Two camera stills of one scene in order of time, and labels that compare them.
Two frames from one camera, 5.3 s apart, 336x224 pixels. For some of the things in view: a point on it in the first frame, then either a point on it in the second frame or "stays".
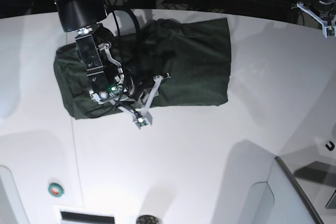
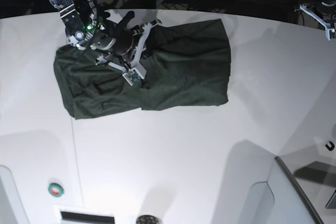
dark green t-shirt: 187,61 stays
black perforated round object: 147,219 stays
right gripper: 326,8 stays
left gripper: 138,83 → 122,45
